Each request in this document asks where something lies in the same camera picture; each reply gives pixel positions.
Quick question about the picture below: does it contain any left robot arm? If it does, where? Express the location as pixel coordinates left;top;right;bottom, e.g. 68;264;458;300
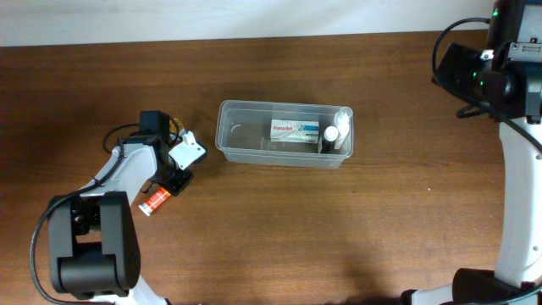
38;110;193;304

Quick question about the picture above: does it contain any dark bottle white cap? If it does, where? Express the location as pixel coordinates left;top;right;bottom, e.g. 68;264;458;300
318;126;339;154

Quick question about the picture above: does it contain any orange tube white cap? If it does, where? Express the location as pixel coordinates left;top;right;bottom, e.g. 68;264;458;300
139;188;171;216

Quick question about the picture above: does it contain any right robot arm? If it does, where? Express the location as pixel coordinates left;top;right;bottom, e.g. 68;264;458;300
401;0;541;305

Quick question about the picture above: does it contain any small jar gold lid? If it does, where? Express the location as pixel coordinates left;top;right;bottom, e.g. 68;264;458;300
169;118;185;136

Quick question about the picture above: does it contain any white squeeze bottle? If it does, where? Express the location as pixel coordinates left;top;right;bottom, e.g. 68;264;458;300
334;107;352;150

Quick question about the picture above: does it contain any white Panadol box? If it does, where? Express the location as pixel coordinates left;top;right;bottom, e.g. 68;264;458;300
270;119;319;144

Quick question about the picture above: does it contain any clear plastic container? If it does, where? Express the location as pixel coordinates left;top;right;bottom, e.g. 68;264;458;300
215;100;354;168

